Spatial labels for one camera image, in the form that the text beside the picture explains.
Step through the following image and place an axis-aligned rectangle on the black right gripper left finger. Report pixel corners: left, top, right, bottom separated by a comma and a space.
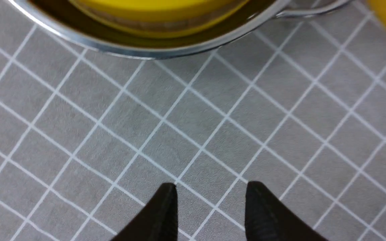
112, 183, 178, 241

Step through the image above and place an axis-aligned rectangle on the bamboo steamer basket yellow rim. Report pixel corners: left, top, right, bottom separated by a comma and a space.
73, 2, 248, 38

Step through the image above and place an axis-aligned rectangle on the grey checked tablecloth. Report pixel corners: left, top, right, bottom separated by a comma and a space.
0, 0, 386, 241

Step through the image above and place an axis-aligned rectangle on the stainless steel pot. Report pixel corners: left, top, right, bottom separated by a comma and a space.
10, 0, 349, 60

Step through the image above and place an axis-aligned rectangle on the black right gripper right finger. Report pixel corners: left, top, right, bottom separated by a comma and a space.
245, 181, 326, 241

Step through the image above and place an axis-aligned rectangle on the woven bamboo steamer lid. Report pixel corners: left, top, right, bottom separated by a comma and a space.
69, 0, 248, 22

